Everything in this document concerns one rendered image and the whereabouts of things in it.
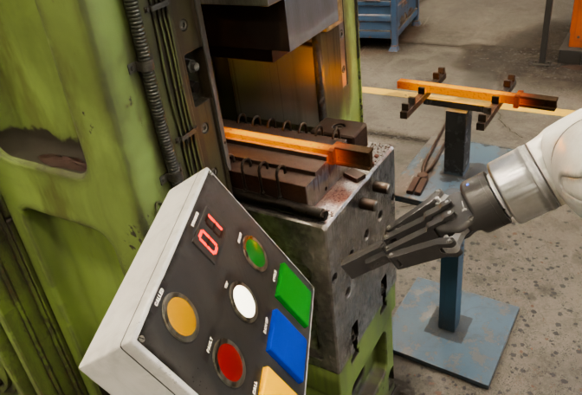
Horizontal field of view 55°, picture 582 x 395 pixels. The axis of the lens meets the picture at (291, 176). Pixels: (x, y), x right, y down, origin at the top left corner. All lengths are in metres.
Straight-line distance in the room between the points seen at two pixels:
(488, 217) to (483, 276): 1.71
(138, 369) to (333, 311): 0.76
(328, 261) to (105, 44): 0.63
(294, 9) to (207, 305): 0.58
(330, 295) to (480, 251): 1.39
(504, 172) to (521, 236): 1.96
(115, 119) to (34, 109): 0.29
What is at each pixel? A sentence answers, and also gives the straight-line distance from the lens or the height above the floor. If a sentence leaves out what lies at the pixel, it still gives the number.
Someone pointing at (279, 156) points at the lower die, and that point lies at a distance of 1.28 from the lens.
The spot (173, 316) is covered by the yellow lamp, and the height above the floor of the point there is 1.17.
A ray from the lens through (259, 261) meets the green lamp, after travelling 0.83.
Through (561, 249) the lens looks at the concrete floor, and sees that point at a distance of 2.66.
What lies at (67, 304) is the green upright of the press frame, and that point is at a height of 0.71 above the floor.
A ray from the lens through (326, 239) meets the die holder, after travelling 1.18.
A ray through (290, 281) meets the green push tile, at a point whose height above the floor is 1.03.
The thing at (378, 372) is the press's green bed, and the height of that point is 0.16.
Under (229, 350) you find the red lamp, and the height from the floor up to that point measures 1.10.
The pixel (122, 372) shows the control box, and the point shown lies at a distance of 0.63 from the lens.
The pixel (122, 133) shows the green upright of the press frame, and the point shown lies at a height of 1.23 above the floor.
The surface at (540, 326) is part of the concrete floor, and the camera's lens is 2.30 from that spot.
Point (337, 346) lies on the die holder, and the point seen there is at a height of 0.57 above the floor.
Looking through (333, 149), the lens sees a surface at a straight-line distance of 1.24.
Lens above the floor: 1.60
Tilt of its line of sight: 31 degrees down
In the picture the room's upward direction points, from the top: 7 degrees counter-clockwise
